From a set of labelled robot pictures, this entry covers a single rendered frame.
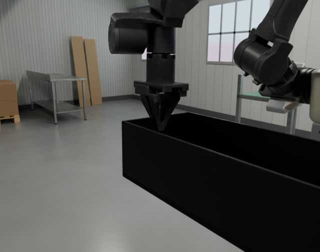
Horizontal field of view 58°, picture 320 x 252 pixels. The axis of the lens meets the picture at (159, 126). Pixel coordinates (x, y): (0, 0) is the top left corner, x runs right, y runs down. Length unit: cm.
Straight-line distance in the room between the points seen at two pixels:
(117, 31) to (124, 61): 762
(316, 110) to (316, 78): 7
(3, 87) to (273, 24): 548
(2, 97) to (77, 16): 285
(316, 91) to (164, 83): 36
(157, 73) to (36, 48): 678
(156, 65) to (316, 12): 435
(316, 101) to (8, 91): 554
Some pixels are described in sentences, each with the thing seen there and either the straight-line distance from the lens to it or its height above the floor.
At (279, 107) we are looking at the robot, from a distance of 80.
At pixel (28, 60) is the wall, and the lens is 724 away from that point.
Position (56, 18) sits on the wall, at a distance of 747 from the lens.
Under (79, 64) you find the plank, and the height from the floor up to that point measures 100.
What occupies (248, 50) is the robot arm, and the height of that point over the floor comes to 126.
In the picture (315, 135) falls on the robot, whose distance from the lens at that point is 74.
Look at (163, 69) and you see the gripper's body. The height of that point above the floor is 122.
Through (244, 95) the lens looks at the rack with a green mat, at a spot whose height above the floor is 94.
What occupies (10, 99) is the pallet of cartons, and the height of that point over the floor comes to 43.
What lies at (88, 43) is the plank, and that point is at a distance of 754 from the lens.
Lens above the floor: 125
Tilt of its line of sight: 14 degrees down
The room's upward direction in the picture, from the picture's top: straight up
